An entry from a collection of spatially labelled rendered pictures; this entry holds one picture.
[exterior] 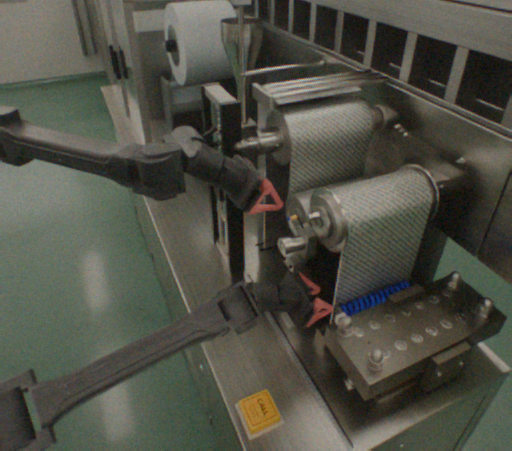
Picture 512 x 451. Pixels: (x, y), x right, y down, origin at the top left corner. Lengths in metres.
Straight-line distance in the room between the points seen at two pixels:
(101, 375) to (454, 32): 0.94
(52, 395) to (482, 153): 0.91
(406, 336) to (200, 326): 0.48
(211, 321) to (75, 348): 1.68
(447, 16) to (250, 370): 0.92
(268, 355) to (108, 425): 1.15
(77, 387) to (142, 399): 1.42
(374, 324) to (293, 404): 0.26
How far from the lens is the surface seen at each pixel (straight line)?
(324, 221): 0.87
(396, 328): 1.01
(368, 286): 1.04
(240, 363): 1.07
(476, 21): 0.98
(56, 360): 2.36
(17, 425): 0.71
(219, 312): 0.75
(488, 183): 1.00
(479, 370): 1.18
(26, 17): 6.16
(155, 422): 2.05
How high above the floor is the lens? 1.79
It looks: 34 degrees down
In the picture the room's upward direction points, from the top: straight up
